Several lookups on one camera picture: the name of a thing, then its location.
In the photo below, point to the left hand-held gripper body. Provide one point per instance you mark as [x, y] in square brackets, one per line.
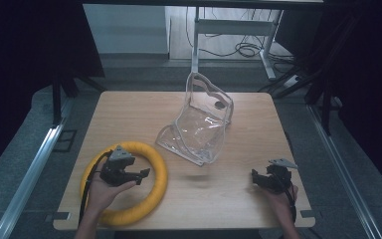
[116, 167]

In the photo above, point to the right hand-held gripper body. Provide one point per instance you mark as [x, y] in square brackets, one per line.
[278, 176]

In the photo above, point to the clear plastic zipper bag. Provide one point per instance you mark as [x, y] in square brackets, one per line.
[199, 132]

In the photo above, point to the person's right hand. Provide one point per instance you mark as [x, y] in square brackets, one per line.
[280, 200]

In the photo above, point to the person's left hand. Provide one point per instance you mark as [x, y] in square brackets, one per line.
[101, 195]

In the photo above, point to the black metal stand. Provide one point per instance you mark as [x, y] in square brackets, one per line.
[57, 99]

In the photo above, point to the white power strip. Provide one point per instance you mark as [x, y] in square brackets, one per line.
[292, 80]

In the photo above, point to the black curtain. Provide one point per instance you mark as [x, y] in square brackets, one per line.
[368, 66]
[30, 49]

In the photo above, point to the aluminium floor rail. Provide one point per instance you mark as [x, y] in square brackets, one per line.
[344, 179]
[26, 181]

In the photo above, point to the white metal desk frame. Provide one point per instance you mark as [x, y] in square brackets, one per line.
[232, 27]

